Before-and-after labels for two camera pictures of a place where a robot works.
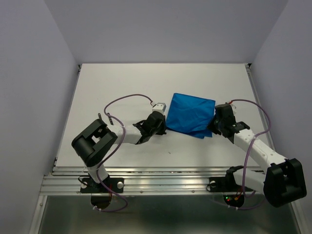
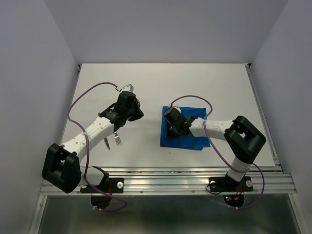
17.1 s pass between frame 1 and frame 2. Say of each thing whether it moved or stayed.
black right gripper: moved
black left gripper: moved
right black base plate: stayed
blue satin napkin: moved
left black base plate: stayed
